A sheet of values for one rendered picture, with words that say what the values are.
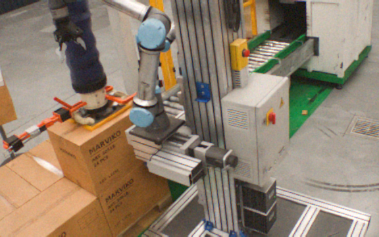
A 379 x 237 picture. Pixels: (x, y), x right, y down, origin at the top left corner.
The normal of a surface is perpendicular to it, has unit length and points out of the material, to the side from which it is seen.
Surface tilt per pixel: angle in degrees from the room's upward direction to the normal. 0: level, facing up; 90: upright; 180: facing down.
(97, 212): 90
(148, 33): 83
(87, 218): 90
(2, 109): 90
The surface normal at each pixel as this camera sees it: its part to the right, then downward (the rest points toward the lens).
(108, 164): 0.76, 0.22
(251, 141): -0.58, 0.47
